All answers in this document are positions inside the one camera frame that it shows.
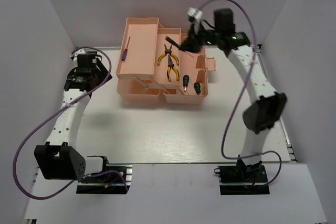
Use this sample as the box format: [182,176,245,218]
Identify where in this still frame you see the green stubby screwdriver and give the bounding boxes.
[194,82,202,95]
[183,75,190,93]

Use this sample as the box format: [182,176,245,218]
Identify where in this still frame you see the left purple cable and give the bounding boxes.
[12,47,129,200]

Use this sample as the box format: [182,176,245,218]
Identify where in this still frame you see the blue label sticker right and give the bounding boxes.
[236,47,254,55]

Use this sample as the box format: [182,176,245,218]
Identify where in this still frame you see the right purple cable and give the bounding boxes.
[198,0,282,186]

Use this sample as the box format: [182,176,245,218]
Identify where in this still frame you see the pink plastic toolbox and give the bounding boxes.
[116,17,216,105]

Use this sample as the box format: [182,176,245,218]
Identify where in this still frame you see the purple cable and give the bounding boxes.
[198,0,282,186]
[12,47,129,200]

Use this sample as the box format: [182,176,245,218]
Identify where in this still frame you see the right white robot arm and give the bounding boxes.
[180,7,287,182]

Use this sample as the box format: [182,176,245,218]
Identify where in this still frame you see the blue handle screwdriver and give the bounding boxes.
[121,37,130,62]

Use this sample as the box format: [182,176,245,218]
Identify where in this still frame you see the yellow needle-nose pliers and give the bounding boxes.
[166,55,180,82]

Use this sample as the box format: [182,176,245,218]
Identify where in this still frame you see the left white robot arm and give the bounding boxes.
[34,49,112,182]

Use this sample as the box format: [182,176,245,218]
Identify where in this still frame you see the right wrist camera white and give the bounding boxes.
[187,7,203,24]

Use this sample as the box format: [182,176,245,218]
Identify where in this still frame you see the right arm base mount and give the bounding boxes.
[214,165,270,196]

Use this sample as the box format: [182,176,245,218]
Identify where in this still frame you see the thin black green screwdriver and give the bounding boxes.
[165,36,194,58]

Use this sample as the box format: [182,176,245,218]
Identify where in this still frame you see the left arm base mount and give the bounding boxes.
[76,164,133,195]

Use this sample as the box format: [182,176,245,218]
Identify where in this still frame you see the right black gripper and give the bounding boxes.
[178,23,221,55]

